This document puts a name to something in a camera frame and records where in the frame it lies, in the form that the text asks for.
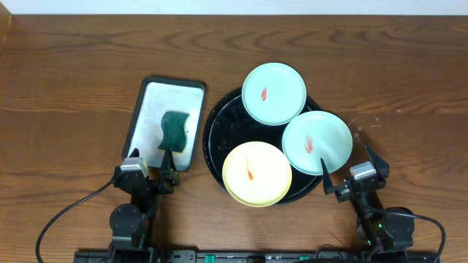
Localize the black round tray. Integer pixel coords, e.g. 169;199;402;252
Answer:
203;88;322;205

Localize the green yellow sponge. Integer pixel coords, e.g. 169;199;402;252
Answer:
158;111;189;153

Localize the black rectangular sponge tray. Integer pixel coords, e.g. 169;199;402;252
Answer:
122;76;205;171

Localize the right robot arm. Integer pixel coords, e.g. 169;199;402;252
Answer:
320;146;415;253

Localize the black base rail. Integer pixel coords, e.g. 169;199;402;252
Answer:
73;250;434;263

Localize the mint plate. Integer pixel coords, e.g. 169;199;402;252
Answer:
282;111;353;176
241;62;307;126

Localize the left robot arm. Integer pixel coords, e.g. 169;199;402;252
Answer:
110;149;180;250

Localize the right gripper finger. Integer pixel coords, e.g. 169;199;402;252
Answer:
320;159;335;194
364;144;390;178

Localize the yellow plate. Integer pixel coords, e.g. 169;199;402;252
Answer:
222;141;293;207

